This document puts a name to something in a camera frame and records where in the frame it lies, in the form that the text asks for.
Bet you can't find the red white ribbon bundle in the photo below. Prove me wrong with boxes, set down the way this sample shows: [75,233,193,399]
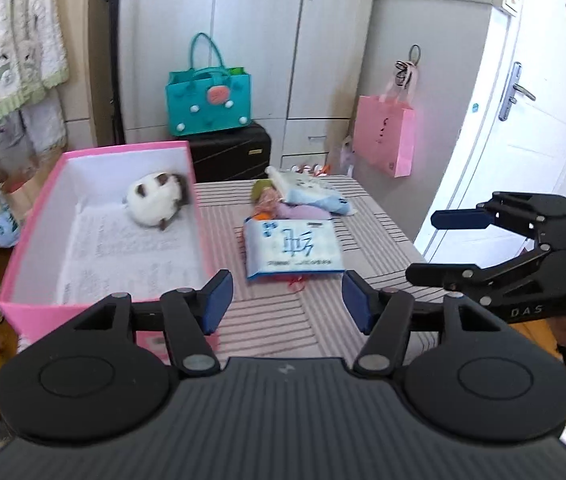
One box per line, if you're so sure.
[290,162,332,177]

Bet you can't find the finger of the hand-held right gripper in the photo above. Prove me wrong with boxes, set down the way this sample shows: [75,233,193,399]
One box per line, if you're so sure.
[431,191,566,244]
[405,247,552,307]

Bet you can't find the white blue pillow plush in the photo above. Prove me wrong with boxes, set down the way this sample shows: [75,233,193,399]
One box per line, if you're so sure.
[265,165,354,217]

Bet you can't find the silver door handle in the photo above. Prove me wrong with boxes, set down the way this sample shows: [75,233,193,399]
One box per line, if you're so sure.
[500,62,538,122]

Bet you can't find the blue white tissue pack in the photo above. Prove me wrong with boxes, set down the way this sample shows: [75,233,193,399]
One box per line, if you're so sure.
[242,217,346,281]

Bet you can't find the white brown panda plush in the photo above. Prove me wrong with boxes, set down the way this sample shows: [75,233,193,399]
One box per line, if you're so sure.
[123,171,192,232]

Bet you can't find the hanging hair ties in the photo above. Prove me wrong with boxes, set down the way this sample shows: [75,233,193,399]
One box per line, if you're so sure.
[395,44,424,87]

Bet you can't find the black vertical pole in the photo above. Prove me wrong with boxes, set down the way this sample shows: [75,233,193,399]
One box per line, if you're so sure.
[105,0,126,146]

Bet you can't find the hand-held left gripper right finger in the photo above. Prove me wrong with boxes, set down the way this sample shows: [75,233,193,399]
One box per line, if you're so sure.
[341,269,504,377]

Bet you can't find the white wardrobe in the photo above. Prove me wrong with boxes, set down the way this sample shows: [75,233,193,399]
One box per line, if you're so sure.
[118,0,380,182]

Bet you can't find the white door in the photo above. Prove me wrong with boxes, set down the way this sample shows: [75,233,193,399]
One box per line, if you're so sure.
[415,0,566,262]

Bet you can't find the pink paper bag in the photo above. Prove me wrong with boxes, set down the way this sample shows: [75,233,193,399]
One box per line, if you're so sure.
[352,77,416,179]

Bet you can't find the teal tote bag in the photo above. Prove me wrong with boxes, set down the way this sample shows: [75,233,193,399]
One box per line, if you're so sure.
[165,32,252,139]

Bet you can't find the printed paper sheet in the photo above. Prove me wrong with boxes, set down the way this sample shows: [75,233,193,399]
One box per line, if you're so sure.
[60,207,204,306]

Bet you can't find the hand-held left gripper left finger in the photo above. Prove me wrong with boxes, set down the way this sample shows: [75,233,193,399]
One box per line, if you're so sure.
[70,269,234,380]

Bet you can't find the striped tablecloth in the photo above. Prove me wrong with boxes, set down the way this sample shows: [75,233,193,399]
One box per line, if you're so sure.
[190,175,444,359]

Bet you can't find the green orange plush doll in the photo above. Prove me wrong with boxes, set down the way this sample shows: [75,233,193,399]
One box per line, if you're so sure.
[251,180,284,221]

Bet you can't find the pink cardboard box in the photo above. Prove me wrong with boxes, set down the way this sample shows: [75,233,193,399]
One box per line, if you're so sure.
[0,140,222,365]

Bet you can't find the black suitcase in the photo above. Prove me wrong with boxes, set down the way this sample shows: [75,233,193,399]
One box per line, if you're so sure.
[175,121,272,184]

